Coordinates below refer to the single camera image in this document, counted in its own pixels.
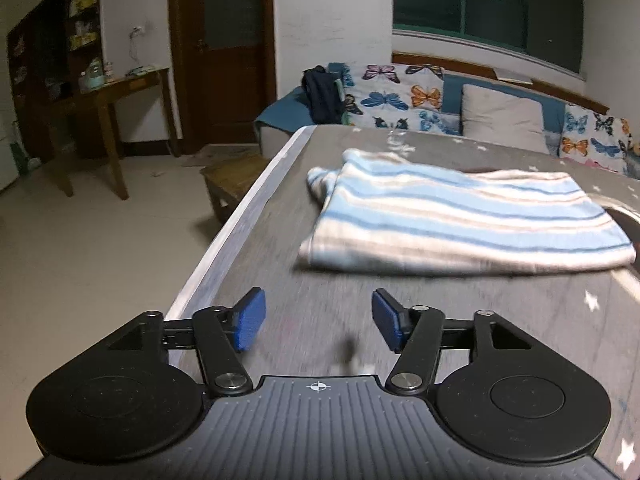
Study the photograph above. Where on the wooden stool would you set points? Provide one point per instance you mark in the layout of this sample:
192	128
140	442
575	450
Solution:
230	170

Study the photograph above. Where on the grey pillow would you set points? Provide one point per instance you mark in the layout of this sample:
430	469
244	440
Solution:
500	115

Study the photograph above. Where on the green-framed window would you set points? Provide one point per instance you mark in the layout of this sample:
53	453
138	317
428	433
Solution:
500	5

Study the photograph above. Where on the butterfly print cushion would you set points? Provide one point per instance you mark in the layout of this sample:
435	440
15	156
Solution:
385	100
585	140

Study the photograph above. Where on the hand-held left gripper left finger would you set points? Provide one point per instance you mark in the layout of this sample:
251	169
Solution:
247	320

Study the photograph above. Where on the book on window sill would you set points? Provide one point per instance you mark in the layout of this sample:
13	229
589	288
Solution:
512	76

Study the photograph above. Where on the dark wooden shelf cabinet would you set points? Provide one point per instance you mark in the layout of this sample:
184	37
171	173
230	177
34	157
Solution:
50	35

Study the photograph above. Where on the dark blue jacket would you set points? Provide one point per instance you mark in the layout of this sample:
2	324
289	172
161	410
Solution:
322	95

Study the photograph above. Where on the blue sofa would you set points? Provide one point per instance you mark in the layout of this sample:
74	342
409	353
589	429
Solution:
280	110

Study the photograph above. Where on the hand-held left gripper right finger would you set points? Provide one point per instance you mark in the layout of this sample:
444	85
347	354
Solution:
387	320

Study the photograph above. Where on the brown wooden door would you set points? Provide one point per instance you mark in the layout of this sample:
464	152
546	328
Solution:
225	85

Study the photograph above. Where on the wooden desk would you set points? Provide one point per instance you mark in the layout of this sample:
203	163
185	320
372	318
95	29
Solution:
115	87

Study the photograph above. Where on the blue white striped cloth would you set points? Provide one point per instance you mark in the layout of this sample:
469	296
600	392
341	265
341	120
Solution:
450	215

